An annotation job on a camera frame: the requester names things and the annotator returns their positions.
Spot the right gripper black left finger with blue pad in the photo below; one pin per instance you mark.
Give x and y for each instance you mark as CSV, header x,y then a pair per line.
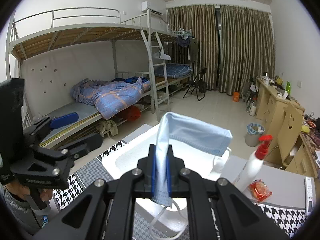
x,y
106,209

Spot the red snack packet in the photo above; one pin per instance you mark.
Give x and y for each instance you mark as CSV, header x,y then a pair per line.
x,y
259,190

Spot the metal bunk bed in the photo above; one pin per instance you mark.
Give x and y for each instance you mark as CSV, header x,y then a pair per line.
x,y
54,52

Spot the orange container on floor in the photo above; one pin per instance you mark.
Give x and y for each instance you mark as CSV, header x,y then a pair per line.
x,y
236,96

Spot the blue plaid quilt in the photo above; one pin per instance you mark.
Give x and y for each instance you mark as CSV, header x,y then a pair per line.
x,y
110,97

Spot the brown curtains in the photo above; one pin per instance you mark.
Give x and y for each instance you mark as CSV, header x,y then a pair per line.
x,y
233,43

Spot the wooden chair smiley back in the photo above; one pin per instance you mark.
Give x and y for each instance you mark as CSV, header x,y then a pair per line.
x,y
286,137

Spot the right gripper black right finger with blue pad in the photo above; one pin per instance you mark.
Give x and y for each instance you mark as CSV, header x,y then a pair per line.
x,y
217,209

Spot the black folding chair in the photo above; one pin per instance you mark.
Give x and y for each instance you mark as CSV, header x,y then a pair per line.
x,y
197,84

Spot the white pump bottle red cap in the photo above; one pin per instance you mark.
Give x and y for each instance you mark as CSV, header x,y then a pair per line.
x,y
253,164

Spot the light blue face mask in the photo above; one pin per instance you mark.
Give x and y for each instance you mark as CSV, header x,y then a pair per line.
x,y
195,133

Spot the trash bin with bag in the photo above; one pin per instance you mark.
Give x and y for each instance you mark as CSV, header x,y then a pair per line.
x,y
254,132

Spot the blue checked mattress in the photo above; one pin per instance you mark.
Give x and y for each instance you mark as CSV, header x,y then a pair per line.
x,y
174,71

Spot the wooden desk with drawers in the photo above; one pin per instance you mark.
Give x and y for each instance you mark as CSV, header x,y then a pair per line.
x,y
270,109

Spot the person's left hand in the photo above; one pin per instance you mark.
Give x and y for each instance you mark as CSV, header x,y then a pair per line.
x,y
21,191

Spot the white remote control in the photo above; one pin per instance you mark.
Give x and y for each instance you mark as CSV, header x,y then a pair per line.
x,y
309,196

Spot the white air conditioner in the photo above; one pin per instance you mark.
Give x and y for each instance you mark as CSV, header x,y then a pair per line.
x,y
148,6

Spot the hanging dark clothes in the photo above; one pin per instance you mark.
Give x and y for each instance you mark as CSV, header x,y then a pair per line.
x,y
192,46

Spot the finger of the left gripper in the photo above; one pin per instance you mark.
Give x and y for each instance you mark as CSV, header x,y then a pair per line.
x,y
81,147
58,122

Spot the red bag under bed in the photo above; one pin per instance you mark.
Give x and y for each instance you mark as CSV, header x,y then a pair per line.
x,y
131,113

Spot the houndstooth table cloth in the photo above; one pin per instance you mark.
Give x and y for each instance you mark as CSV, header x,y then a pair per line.
x,y
289,220

